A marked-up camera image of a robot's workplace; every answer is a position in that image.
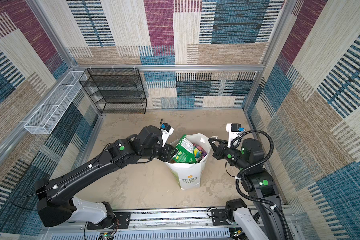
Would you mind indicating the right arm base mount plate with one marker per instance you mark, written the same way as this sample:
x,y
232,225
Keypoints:
x,y
222,217

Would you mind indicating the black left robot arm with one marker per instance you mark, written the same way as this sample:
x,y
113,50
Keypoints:
x,y
57,201

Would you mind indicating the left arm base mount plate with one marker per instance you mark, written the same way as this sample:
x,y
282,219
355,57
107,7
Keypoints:
x,y
120,220

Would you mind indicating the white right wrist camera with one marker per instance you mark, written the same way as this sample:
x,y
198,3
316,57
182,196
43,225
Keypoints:
x,y
236,132

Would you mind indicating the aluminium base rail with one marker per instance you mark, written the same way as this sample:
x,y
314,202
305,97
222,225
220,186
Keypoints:
x,y
160,224

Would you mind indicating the black wire shelf rack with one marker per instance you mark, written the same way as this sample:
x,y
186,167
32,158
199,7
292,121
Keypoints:
x,y
115,90

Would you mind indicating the purple berries candy bag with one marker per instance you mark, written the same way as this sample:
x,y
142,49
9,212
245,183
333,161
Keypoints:
x,y
203,155

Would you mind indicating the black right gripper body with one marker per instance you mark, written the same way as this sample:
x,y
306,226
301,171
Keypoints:
x,y
224,152

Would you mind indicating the white mesh wall basket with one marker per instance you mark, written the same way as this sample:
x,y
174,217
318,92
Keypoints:
x,y
47,116

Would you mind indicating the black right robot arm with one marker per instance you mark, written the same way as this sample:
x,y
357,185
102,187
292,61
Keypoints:
x,y
255,184

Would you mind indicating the green snack bag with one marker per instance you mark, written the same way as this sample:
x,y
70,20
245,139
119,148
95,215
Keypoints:
x,y
186,151

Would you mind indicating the teal snack bag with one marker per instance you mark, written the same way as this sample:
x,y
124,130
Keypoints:
x,y
197,151

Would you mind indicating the white paper bag with print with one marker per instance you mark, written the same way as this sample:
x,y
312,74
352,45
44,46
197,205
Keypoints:
x,y
188,176

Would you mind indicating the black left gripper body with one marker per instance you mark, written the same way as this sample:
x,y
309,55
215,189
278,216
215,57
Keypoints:
x,y
165,153

